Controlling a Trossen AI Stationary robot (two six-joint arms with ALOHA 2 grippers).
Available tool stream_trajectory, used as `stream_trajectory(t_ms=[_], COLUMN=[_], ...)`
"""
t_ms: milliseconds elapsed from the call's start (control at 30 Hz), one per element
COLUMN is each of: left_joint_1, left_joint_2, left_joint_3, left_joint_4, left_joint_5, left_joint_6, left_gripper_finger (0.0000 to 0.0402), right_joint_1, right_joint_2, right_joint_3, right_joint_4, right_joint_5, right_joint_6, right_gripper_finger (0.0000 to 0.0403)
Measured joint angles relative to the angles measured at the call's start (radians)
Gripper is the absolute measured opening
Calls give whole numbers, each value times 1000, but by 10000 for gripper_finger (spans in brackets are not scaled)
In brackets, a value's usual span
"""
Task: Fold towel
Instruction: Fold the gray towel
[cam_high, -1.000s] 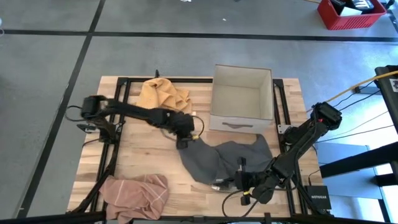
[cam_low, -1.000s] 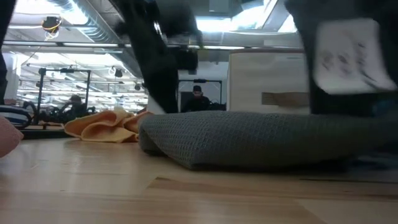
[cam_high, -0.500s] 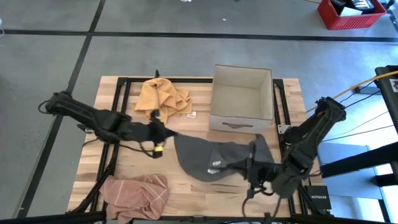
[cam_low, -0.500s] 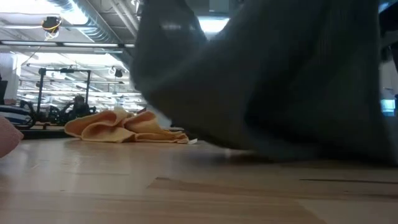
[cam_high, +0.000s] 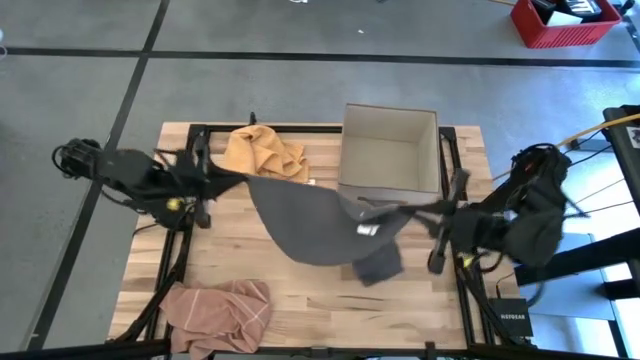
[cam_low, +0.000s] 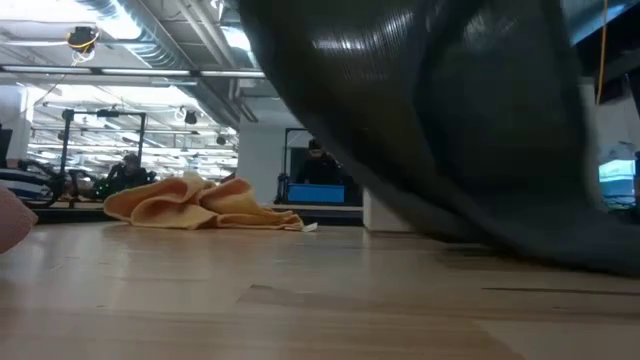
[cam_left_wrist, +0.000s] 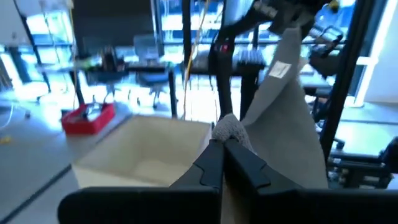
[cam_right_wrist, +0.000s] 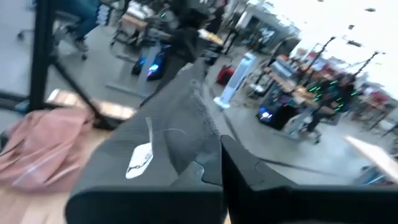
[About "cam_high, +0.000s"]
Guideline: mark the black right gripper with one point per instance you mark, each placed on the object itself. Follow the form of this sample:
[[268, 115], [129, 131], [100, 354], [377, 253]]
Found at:
[[450, 215]]

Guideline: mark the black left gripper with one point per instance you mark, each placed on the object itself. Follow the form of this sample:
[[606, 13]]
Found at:
[[202, 190]]

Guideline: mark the yellow towel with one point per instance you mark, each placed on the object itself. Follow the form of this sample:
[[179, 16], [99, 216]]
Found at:
[[260, 150]]

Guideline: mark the white tag of grey towel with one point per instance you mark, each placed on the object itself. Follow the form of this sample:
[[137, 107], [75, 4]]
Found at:
[[368, 230]]

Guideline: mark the dark grey towel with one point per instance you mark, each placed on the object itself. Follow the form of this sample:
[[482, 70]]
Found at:
[[310, 225]]

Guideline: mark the pink towel with white lines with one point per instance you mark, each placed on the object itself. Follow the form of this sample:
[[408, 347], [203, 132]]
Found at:
[[215, 315]]

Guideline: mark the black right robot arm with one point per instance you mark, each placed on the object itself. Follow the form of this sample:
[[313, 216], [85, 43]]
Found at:
[[535, 200]]

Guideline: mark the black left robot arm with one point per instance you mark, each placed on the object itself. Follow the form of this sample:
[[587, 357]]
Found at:
[[125, 167]]

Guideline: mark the beige fabric storage box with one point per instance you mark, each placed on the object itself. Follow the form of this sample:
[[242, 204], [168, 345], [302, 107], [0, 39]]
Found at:
[[390, 160]]

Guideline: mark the black metal stand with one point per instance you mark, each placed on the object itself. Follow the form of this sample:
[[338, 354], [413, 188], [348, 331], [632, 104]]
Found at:
[[575, 257]]

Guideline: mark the grey power strip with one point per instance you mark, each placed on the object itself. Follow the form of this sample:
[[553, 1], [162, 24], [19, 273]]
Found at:
[[595, 145]]

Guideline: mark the red plastic crate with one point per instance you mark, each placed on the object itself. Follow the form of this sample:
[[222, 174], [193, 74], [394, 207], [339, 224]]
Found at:
[[565, 36]]

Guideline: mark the small black bracket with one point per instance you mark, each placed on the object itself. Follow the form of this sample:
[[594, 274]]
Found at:
[[252, 120]]

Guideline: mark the black Netgear network switch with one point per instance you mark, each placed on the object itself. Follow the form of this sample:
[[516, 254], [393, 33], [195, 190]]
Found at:
[[512, 317]]

